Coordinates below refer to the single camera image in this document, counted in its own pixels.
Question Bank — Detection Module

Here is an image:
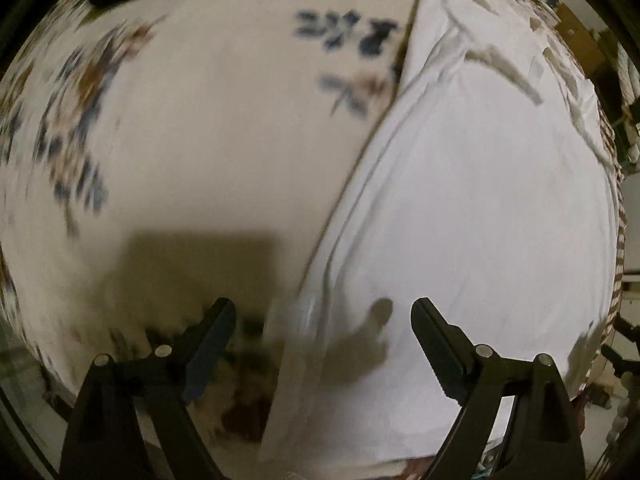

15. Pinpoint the white garment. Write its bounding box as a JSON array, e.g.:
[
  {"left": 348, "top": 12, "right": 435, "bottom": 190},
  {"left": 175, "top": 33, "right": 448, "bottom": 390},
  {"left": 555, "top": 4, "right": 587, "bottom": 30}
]
[{"left": 257, "top": 0, "right": 626, "bottom": 476}]

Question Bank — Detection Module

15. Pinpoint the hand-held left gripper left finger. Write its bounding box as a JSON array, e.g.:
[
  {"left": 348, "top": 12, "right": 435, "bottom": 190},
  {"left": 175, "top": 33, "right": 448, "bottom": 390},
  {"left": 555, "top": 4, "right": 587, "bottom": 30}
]
[{"left": 60, "top": 298, "right": 237, "bottom": 480}]

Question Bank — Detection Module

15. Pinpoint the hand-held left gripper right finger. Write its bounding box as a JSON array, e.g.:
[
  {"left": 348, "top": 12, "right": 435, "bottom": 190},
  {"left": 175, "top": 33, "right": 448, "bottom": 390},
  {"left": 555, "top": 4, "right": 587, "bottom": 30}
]
[{"left": 410, "top": 297, "right": 586, "bottom": 480}]

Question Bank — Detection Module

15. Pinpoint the floral bed sheet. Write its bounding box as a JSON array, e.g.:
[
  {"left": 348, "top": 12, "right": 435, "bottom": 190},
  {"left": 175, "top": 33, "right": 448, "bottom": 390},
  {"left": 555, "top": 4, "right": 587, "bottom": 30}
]
[{"left": 0, "top": 0, "right": 436, "bottom": 480}]

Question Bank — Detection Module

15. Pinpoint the black tripod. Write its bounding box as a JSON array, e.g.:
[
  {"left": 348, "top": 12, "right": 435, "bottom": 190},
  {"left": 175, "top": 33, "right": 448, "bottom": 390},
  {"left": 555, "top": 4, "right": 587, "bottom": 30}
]
[{"left": 600, "top": 312, "right": 640, "bottom": 378}]

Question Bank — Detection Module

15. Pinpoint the cardboard box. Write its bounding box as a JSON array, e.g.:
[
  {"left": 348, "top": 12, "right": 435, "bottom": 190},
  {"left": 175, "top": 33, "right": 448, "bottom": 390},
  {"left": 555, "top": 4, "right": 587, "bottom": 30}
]
[{"left": 555, "top": 2, "right": 608, "bottom": 81}]

